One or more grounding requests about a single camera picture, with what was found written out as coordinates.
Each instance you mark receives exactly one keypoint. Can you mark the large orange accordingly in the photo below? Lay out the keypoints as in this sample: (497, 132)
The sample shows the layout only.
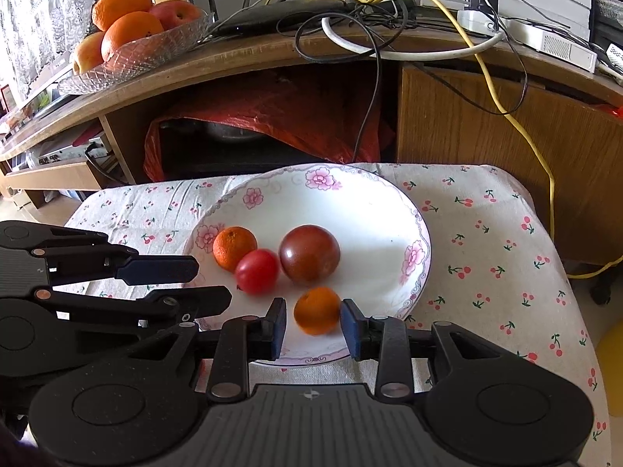
(131, 34)
(121, 7)

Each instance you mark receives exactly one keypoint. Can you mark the white lace cloth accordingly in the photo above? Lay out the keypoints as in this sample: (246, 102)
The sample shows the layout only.
(44, 19)

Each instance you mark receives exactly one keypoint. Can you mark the small mandarin orange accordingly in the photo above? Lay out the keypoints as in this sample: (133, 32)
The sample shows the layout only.
(316, 311)
(233, 248)

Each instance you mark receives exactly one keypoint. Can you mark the yellow apple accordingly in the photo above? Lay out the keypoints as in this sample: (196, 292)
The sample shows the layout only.
(87, 51)

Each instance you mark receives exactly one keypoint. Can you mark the metal pot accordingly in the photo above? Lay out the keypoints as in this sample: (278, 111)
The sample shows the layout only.
(228, 132)

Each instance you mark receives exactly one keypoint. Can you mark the red plastic bag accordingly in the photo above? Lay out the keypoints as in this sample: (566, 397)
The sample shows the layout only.
(292, 102)

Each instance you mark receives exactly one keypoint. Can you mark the wooden TV cabinet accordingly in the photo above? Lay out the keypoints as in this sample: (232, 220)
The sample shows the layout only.
(486, 121)

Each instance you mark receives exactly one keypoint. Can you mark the cherry print tablecloth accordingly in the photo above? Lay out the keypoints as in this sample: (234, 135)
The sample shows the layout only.
(486, 277)

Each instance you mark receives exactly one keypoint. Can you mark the bubble wrap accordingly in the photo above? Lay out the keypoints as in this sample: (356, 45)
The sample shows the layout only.
(611, 6)

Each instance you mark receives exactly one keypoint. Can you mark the television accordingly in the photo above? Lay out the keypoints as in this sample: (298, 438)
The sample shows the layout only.
(48, 80)

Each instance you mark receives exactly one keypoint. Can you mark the red apple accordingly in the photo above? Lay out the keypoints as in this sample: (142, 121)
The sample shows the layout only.
(175, 13)

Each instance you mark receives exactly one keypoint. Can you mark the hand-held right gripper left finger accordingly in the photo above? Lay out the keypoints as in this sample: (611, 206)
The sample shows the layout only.
(277, 331)

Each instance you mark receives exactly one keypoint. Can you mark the silver media player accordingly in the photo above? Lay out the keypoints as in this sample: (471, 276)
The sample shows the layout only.
(53, 153)

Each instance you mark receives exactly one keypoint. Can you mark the dark purple tomato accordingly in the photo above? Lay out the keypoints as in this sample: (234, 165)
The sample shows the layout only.
(309, 253)

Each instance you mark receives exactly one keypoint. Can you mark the black metal rack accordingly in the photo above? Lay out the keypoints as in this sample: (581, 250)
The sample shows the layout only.
(606, 29)

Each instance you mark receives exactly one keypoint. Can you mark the glass fruit bowl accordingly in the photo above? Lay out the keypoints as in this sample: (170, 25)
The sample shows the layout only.
(146, 56)

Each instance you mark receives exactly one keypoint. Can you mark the red tomato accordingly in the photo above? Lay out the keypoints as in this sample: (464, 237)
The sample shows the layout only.
(258, 272)

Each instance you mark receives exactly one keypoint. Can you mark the small white labelled box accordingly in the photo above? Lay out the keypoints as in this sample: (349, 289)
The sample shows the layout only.
(615, 53)

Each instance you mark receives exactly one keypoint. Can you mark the white power strip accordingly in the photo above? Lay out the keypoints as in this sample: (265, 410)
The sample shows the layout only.
(550, 41)

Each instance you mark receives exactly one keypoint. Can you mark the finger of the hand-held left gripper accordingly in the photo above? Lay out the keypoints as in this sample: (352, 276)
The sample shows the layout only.
(160, 268)
(204, 301)

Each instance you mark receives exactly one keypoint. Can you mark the white floral plate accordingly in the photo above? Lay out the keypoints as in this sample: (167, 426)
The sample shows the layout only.
(365, 214)

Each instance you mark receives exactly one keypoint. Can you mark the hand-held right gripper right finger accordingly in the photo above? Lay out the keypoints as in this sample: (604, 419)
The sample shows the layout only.
(350, 333)

